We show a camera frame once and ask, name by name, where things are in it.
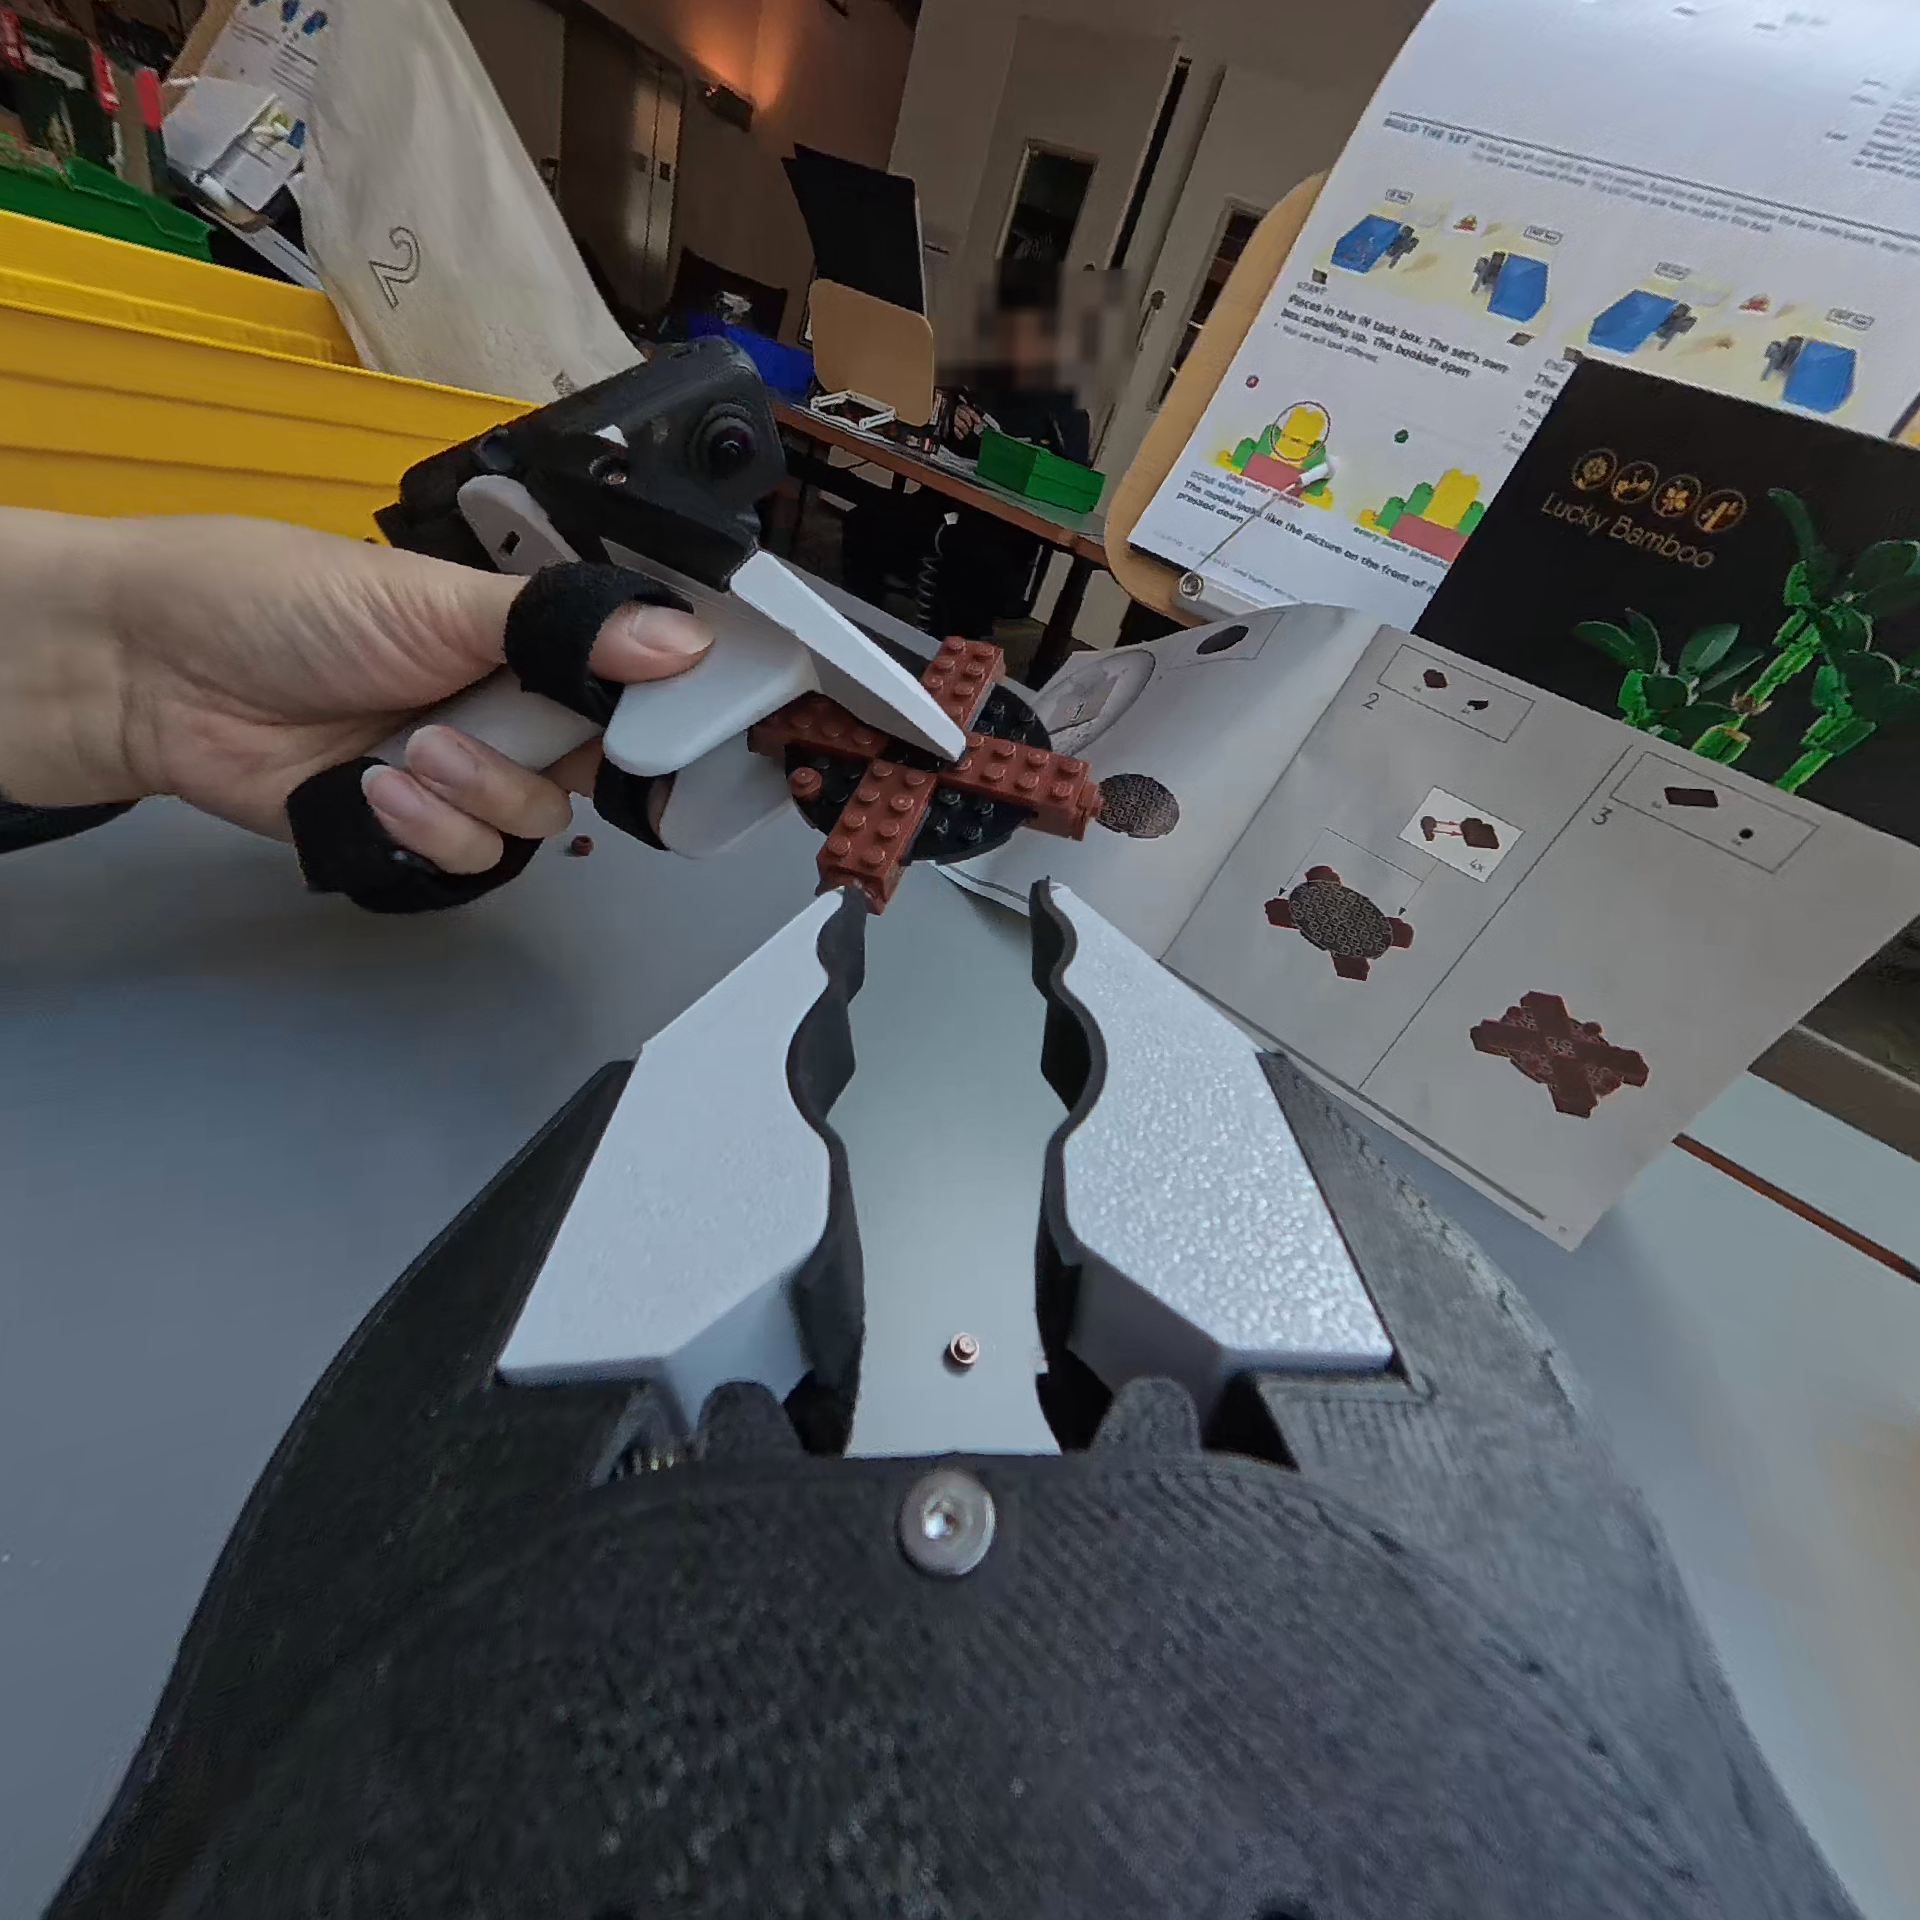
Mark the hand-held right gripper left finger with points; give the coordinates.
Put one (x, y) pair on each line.
(675, 1201)

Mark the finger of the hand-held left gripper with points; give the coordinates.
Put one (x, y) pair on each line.
(840, 645)

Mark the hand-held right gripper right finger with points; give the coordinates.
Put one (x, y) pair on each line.
(1214, 1201)

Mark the brown cross brick model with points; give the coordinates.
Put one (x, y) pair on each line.
(1036, 773)

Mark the grey desk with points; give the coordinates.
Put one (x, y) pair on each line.
(301, 1125)

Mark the person's left hand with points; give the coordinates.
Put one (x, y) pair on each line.
(226, 661)

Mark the blue plastic bin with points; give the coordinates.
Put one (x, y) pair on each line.
(757, 356)

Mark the wooden background table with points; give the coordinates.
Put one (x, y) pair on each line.
(931, 465)

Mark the wooden chair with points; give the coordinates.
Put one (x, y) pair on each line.
(870, 352)

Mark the green plastic bin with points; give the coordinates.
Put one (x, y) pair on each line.
(91, 201)
(1039, 468)

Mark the black panel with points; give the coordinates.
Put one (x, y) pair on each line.
(855, 224)

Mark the white paper bag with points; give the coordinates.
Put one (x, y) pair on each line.
(436, 224)

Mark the grey instruction booklet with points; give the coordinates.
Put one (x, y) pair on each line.
(1500, 930)

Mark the wooden board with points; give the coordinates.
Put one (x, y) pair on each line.
(1189, 394)

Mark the yellow plastic bin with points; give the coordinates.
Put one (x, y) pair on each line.
(150, 375)

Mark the paper sheet with blue pictures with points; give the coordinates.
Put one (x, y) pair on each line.
(277, 29)

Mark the white illustrated instruction sheet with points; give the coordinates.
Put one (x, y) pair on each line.
(1500, 224)

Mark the black bamboo picture box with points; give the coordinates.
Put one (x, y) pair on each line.
(1651, 451)

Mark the white frame model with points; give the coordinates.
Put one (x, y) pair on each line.
(858, 404)

